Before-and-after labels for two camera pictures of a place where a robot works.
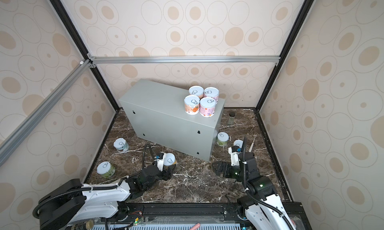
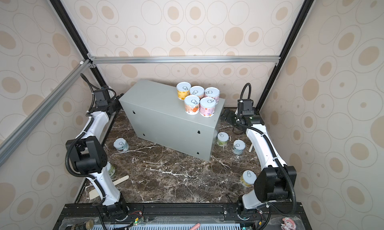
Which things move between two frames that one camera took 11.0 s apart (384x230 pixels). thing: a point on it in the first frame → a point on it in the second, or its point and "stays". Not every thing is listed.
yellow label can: (169, 159) → (183, 89)
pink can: (212, 92) stays
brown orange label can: (191, 104) stays
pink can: (207, 107) stays
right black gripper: (227, 166) → (232, 113)
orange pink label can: (196, 90) stays
